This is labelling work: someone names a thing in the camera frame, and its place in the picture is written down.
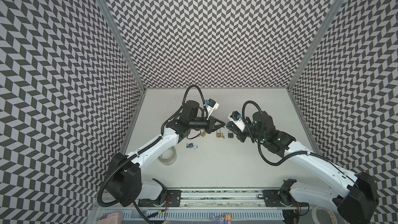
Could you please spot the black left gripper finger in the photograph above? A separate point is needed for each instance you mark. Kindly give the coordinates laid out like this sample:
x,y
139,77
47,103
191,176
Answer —
x,y
219,123
218,130

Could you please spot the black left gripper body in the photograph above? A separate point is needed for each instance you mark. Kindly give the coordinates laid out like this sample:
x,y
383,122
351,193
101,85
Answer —
x,y
210,124

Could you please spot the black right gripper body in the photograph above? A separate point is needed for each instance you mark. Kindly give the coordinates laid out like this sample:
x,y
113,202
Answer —
x,y
240,132

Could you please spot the large brass padlock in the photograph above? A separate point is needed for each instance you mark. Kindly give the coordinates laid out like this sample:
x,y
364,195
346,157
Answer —
x,y
219,134

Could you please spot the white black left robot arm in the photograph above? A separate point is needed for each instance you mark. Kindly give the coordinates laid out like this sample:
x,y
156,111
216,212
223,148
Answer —
x,y
123,181

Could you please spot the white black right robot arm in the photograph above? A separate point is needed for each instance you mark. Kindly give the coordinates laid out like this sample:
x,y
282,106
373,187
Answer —
x,y
352,195

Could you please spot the blue padlock with key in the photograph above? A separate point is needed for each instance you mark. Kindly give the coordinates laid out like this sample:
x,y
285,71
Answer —
x,y
191,145

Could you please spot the clear tape roll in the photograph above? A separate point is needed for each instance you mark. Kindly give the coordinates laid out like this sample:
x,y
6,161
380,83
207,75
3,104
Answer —
x,y
168,157

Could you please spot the white tape roll bottom right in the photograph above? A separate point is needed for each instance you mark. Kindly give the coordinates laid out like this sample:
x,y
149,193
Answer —
x,y
323,216

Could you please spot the pink box bottom left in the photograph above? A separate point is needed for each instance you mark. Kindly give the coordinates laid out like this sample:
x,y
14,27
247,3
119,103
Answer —
x,y
112,218

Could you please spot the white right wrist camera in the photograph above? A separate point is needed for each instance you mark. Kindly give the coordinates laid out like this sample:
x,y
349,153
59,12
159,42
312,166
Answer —
x,y
236,121

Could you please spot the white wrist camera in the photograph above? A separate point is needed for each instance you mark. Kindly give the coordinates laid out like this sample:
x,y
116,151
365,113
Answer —
x,y
210,106
236,121

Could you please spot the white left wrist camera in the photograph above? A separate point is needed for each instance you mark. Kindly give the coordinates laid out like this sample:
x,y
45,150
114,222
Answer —
x,y
210,106

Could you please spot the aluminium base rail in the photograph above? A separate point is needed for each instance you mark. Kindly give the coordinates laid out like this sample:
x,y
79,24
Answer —
x,y
228,205

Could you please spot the aluminium left corner post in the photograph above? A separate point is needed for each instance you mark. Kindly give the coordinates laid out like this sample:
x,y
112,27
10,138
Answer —
x,y
119,40

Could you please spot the aluminium corner post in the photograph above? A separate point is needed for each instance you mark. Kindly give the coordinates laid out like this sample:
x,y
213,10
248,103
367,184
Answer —
x,y
334,9
119,40

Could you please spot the aluminium right corner post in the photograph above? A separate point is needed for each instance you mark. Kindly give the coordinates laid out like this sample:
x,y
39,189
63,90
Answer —
x,y
334,9

